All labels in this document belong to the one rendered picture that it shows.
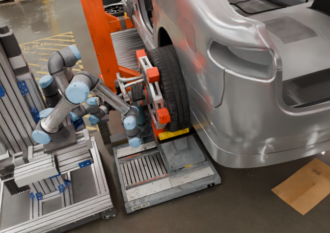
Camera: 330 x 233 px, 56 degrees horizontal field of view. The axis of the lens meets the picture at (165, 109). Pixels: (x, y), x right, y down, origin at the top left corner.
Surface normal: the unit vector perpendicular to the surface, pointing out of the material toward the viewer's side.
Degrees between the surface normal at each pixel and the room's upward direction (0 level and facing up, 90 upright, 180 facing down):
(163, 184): 0
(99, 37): 90
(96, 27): 90
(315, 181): 2
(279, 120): 90
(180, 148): 90
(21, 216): 0
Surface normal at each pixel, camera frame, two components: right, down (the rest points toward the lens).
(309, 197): -0.11, -0.80
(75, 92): 0.07, 0.50
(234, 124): -0.59, 0.54
